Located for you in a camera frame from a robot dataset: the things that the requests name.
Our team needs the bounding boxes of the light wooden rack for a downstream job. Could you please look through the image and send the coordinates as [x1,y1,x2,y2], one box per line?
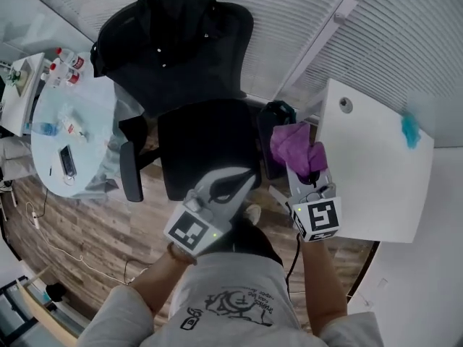
[16,265,79,339]

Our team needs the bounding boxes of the black jacket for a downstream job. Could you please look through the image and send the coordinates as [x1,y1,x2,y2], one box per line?
[90,0,220,158]

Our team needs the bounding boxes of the dark teal bag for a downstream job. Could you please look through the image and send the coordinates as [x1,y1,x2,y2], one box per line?
[266,100,298,127]

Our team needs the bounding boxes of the brown beaded bracelet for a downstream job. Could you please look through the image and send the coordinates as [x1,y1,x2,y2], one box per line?
[166,242,198,267]

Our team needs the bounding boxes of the round light-blue table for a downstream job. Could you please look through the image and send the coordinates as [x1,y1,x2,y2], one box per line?
[30,51,122,199]

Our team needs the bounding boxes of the person's right forearm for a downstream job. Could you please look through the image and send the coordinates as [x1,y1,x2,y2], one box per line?
[298,235,350,335]

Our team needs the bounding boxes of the person's black trousers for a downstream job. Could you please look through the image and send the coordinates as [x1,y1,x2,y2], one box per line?
[216,220,285,267]

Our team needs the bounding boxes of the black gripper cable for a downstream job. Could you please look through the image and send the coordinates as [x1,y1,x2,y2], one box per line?
[285,235,303,292]

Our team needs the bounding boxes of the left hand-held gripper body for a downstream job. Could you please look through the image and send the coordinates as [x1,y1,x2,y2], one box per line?
[163,190,234,259]

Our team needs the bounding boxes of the black framed glass cabinet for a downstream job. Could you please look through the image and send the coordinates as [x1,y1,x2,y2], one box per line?
[0,275,41,347]

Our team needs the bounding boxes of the white power cable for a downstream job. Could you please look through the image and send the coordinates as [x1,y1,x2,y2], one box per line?
[25,200,127,285]

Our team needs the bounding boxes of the blue label water bottle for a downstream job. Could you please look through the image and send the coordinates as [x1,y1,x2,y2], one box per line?
[30,121,61,137]

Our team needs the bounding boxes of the teal cloth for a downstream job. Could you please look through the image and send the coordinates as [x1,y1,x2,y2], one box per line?
[400,111,422,150]

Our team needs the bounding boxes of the person's left forearm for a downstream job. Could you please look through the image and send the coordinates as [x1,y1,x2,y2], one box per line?
[128,246,198,316]

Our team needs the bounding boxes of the white square table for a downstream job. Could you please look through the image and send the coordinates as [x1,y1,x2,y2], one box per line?
[271,77,435,244]

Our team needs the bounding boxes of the small clear bottle red label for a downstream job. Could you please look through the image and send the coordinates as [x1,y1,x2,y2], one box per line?
[57,103,90,144]

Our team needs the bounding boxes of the black floor cable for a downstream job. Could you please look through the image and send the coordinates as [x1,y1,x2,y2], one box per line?
[122,258,155,286]

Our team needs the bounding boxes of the purple cloth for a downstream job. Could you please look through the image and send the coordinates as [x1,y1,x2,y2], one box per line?
[270,121,328,177]

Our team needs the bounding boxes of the small potted plant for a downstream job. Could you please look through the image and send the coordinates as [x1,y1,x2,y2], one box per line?
[7,61,39,98]

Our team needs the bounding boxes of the white cabinet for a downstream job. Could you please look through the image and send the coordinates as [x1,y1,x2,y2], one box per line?
[0,52,46,137]

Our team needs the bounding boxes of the grey printed t-shirt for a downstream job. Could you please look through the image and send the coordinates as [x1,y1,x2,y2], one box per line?
[74,253,384,347]

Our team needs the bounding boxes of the red label water bottle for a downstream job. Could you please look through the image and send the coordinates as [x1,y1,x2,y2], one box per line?
[49,62,81,85]
[54,47,86,70]

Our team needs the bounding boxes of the black cap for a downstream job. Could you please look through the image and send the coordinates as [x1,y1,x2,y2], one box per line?
[45,283,69,302]

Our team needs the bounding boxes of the black office chair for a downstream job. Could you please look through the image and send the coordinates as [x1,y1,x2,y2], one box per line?
[90,0,290,204]

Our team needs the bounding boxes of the clear plastic bottle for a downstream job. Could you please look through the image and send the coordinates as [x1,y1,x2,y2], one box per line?
[42,71,63,87]

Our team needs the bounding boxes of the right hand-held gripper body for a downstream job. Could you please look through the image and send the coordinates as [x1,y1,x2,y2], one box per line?
[289,187,343,244]

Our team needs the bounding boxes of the black smartphone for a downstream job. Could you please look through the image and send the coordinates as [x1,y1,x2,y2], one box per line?
[58,145,77,176]

